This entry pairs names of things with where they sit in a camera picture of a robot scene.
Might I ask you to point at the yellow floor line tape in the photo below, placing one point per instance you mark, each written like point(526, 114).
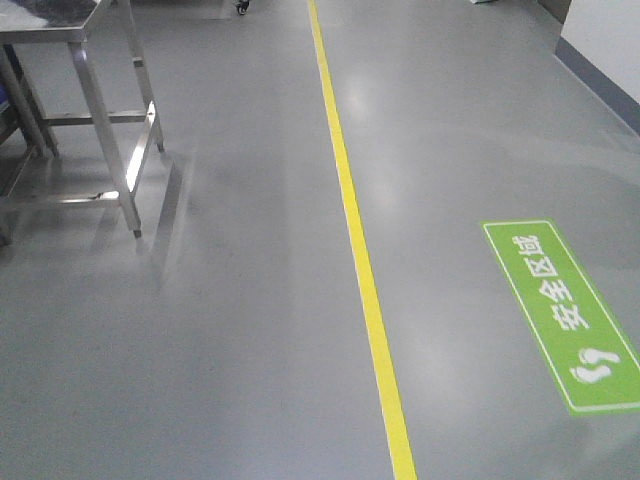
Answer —
point(396, 430)

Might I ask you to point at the green floor safety sign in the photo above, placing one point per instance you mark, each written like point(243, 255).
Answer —
point(593, 363)

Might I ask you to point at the stainless steel table frame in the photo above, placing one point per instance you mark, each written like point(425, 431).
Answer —
point(124, 136)

